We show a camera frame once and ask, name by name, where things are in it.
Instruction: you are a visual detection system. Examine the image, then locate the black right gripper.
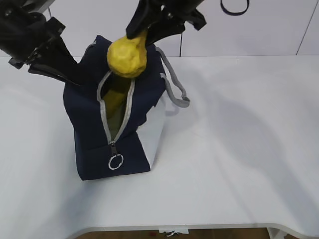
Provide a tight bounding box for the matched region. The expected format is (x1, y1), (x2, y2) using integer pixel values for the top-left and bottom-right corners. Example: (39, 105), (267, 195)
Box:
(126, 0), (206, 46)

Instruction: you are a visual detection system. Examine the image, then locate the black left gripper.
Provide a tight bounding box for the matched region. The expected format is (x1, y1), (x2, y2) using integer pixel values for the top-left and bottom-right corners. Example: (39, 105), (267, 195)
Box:
(0, 11), (85, 85)

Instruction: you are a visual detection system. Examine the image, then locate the yellow pear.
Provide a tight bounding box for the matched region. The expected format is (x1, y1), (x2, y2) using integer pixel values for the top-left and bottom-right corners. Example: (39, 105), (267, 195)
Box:
(107, 30), (148, 79)

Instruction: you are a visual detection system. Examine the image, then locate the navy white lunch bag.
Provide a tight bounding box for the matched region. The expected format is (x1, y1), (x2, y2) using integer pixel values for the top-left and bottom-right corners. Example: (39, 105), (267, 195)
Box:
(63, 35), (190, 181)

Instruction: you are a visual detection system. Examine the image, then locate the silver zipper pull ring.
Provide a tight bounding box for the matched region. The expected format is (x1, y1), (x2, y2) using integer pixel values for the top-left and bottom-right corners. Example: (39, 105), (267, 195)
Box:
(108, 153), (124, 171)

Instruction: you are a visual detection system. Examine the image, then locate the yellow banana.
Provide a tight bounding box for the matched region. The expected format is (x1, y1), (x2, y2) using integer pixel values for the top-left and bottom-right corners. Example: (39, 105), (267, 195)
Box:
(103, 74), (131, 119)

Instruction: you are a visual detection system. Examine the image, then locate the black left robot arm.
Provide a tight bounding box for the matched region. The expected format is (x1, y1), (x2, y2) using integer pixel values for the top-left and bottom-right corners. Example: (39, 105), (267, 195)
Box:
(0, 0), (89, 85)

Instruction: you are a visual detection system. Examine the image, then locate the white table leg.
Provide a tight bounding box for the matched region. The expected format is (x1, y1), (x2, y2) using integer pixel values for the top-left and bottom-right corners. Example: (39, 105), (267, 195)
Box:
(267, 228), (288, 239)

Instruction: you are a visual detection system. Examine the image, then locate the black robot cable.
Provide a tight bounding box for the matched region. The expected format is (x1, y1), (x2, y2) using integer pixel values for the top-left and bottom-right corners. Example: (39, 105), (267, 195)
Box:
(220, 0), (250, 15)

